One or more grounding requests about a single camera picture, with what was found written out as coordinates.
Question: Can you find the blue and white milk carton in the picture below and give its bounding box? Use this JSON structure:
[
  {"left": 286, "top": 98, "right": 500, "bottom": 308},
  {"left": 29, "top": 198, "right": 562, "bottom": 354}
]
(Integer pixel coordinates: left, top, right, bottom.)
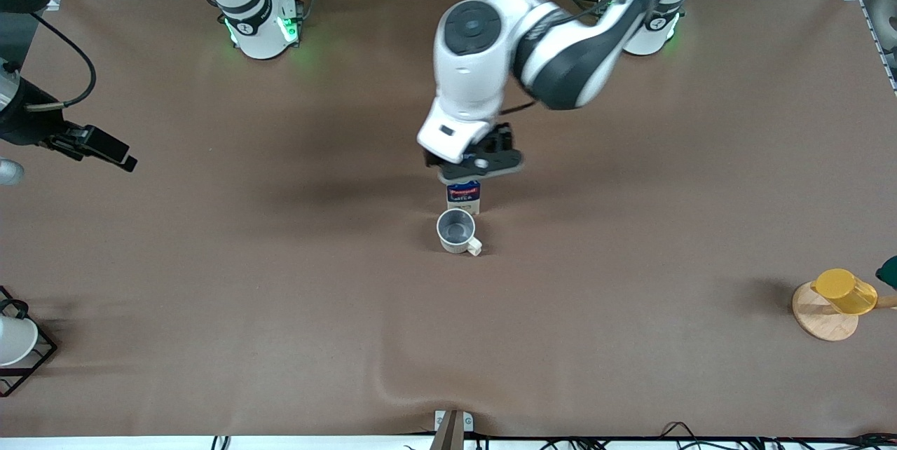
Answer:
[{"left": 446, "top": 181, "right": 482, "bottom": 217}]

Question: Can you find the wooden cup stand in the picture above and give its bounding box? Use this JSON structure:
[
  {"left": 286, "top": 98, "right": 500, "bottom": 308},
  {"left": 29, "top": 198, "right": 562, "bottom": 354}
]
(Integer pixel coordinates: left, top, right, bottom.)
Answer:
[{"left": 792, "top": 280, "right": 897, "bottom": 343}]

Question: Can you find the yellow cup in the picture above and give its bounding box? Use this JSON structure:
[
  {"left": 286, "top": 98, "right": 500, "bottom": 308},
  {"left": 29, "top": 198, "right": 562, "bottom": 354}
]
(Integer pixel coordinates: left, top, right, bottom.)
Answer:
[{"left": 811, "top": 268, "right": 879, "bottom": 315}]

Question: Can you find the grey mug with white handle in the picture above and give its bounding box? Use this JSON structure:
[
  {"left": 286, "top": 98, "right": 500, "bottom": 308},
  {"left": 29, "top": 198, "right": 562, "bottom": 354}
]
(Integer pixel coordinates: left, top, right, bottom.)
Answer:
[{"left": 436, "top": 209, "right": 484, "bottom": 257}]

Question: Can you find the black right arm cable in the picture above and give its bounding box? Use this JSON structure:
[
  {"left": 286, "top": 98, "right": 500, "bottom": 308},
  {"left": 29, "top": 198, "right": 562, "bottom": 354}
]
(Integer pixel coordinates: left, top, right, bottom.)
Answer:
[{"left": 27, "top": 11, "right": 97, "bottom": 112}]

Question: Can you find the white object in wire rack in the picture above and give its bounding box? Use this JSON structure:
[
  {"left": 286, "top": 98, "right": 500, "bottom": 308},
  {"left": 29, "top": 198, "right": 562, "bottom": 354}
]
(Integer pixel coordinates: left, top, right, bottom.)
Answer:
[{"left": 0, "top": 315, "right": 39, "bottom": 367}]

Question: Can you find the black wire rack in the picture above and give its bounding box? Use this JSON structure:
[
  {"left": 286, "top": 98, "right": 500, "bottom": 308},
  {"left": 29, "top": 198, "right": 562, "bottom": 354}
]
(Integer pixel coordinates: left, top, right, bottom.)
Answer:
[{"left": 0, "top": 285, "right": 59, "bottom": 398}]

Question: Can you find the metal table bracket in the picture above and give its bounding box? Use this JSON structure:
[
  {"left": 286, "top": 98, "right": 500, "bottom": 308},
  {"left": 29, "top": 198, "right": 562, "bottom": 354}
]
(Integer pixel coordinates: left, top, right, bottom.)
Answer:
[{"left": 433, "top": 409, "right": 474, "bottom": 450}]

